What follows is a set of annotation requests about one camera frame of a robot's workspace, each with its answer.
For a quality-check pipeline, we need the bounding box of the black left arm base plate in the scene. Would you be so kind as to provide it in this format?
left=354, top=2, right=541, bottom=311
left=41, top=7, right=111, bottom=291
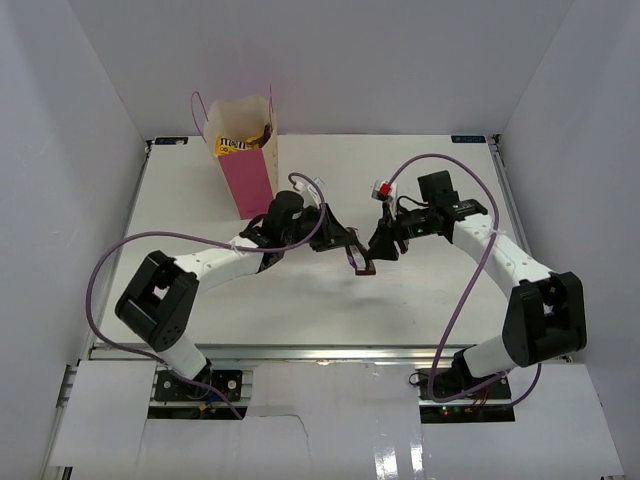
left=152, top=368, right=244, bottom=404

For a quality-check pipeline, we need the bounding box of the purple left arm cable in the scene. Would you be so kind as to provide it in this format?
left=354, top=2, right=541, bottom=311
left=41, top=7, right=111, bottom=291
left=86, top=172, right=329, bottom=419

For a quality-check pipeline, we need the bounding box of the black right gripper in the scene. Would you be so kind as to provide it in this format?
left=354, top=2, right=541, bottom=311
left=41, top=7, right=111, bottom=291
left=366, top=202, right=436, bottom=262

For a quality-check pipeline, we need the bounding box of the pink cream paper bag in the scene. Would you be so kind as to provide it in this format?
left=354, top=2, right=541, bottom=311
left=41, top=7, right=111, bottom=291
left=190, top=91, right=279, bottom=219

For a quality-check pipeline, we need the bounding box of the blue label right corner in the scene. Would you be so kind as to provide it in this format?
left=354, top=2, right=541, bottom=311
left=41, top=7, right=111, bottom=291
left=451, top=135, right=486, bottom=144

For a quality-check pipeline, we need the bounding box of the blue label corner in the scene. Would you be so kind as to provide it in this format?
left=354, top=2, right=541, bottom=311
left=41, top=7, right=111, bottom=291
left=153, top=136, right=189, bottom=146
left=451, top=135, right=486, bottom=144

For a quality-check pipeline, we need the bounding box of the yellow M&M packet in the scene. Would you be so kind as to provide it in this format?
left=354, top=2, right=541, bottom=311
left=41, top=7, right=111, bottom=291
left=246, top=132, right=263, bottom=149
left=215, top=136, right=251, bottom=156

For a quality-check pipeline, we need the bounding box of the dark blue purple snack bag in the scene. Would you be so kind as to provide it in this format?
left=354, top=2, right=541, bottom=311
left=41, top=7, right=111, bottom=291
left=261, top=123, right=273, bottom=147

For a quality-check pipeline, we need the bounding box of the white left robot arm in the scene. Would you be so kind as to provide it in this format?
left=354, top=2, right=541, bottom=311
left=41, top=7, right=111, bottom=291
left=115, top=191, right=357, bottom=399

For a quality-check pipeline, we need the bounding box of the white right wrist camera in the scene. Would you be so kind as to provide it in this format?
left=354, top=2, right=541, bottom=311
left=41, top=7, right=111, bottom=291
left=371, top=180, right=398, bottom=202

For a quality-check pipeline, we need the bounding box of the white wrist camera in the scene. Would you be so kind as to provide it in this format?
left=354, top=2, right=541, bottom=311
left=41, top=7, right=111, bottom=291
left=371, top=180, right=398, bottom=202
left=293, top=179, right=322, bottom=208

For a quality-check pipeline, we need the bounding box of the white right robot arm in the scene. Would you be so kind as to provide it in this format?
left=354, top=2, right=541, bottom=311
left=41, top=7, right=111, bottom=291
left=367, top=171, right=587, bottom=402

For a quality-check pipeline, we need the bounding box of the blue label left corner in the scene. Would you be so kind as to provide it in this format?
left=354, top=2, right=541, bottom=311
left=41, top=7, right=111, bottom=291
left=153, top=136, right=189, bottom=146

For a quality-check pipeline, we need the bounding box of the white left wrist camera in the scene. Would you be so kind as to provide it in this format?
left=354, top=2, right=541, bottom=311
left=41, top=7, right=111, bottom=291
left=293, top=179, right=322, bottom=208

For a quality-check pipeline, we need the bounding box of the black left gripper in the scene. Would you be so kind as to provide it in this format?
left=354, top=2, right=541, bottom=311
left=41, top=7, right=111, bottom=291
left=281, top=203, right=356, bottom=252

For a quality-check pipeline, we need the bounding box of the brown chocolate bar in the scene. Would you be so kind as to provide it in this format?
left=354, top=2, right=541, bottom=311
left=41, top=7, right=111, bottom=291
left=345, top=227, right=376, bottom=276

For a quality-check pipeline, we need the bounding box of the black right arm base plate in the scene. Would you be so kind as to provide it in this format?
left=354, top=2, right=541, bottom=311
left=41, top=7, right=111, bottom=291
left=412, top=367, right=516, bottom=424

